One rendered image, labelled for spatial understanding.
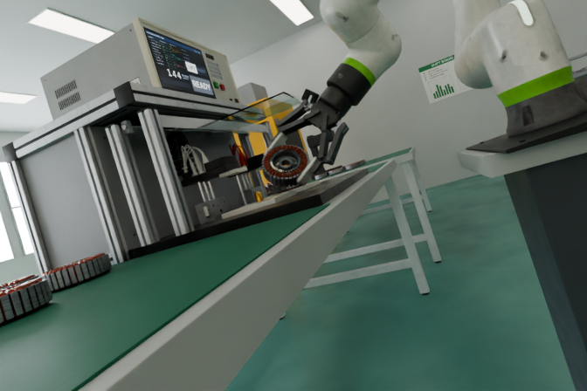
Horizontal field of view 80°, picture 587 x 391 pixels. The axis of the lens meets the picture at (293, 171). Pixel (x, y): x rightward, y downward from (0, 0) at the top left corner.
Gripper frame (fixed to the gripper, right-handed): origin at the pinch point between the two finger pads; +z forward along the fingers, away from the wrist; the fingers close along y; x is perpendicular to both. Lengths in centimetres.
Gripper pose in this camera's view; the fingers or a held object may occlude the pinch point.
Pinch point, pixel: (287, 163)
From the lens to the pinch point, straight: 83.3
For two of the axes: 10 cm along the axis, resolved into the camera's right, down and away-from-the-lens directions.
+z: -6.1, 7.9, 0.0
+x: -4.2, -3.2, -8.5
